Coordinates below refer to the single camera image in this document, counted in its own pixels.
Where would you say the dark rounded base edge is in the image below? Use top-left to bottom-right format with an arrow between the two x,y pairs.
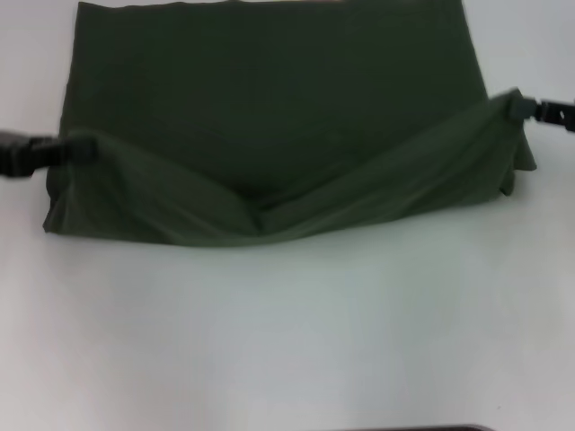
402,422 -> 491,431

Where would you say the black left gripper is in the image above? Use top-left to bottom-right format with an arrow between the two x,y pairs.
0,128 -> 99,181

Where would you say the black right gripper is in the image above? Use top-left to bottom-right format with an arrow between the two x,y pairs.
506,94 -> 575,135

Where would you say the dark green FREE t-shirt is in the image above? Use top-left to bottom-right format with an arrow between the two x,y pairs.
42,0 -> 539,249

